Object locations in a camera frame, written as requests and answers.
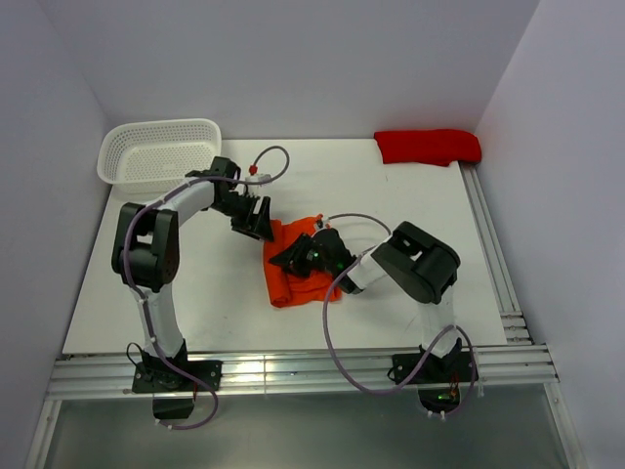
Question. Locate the aluminium front rail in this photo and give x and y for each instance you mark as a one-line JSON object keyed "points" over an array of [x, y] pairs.
{"points": [[102, 377]]}

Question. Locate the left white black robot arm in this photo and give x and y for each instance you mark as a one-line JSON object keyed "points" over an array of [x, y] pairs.
{"points": [[146, 247]]}

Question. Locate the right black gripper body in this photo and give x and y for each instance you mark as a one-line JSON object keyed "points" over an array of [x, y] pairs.
{"points": [[305, 258]]}

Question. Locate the aluminium right side rail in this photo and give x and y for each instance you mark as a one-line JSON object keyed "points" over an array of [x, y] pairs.
{"points": [[512, 317]]}

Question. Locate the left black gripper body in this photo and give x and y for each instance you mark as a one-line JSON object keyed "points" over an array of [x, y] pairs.
{"points": [[240, 208]]}

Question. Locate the white perforated plastic basket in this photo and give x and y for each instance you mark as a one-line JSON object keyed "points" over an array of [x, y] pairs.
{"points": [[154, 156]]}

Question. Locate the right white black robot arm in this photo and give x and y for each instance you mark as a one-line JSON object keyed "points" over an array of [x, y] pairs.
{"points": [[420, 264]]}

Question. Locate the red rolled t-shirt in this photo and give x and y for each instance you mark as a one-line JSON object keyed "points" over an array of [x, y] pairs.
{"points": [[438, 147]]}

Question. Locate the aluminium rail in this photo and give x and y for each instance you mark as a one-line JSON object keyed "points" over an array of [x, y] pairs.
{"points": [[512, 317], [102, 377]]}

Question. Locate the orange t-shirt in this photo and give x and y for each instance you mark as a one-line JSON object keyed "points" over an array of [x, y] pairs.
{"points": [[286, 290]]}

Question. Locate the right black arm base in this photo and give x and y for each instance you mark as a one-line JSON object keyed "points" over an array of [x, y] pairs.
{"points": [[439, 381]]}

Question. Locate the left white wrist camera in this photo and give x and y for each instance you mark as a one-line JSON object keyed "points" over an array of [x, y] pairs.
{"points": [[256, 178]]}

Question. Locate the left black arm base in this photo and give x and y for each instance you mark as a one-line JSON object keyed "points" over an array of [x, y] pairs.
{"points": [[172, 393]]}

